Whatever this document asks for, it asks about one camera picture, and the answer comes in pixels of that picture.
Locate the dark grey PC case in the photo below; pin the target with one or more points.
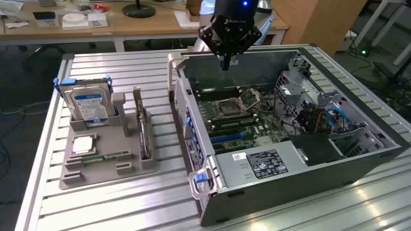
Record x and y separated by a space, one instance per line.
289 192

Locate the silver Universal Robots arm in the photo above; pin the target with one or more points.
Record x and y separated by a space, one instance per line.
202 39

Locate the green motherboard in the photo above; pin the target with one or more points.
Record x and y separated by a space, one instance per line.
266 130

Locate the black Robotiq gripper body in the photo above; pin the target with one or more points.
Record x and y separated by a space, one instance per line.
234 14

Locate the grey cup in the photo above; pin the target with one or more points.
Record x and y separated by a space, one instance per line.
46 3

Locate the white paper slip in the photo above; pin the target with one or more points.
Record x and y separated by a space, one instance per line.
16 24

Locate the metal socket cover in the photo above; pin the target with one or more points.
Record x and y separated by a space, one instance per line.
251 98

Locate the wooden desk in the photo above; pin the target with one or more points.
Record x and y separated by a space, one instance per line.
145 26

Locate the silver CPU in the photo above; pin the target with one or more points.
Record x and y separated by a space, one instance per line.
82 145

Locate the wooden cabinet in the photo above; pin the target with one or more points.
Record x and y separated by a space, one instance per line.
325 24

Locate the black RAM stick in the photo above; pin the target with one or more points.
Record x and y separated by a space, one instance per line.
234 122

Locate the grey disk bay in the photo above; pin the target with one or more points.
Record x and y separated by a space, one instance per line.
357 142

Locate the white paper stack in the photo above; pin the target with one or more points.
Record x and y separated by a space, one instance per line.
186 20

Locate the black round lamp base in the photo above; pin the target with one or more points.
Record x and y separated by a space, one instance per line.
139 10

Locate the red packet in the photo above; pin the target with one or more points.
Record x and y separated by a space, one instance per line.
101 7

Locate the plain white box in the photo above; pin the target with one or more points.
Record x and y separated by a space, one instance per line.
98 20

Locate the grey power supply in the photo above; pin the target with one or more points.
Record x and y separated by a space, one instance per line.
263 166

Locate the grey parts rack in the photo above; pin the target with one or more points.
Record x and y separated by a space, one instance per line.
115 144

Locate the green RAM stick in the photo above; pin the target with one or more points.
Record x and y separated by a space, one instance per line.
103 157

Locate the white table frame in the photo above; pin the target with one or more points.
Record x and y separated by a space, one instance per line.
382 21

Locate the hard disk with blue caddy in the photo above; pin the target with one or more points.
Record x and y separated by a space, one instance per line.
87 106

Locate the white box with black top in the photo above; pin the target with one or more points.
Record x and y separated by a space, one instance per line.
46 19

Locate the blue case latch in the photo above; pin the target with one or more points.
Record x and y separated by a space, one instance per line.
201 178

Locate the silver chipset heatsink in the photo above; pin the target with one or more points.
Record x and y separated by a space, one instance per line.
265 142

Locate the black office chair base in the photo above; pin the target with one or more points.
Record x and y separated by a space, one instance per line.
44 51

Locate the blue expansion slot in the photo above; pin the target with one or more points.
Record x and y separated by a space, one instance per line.
227 137

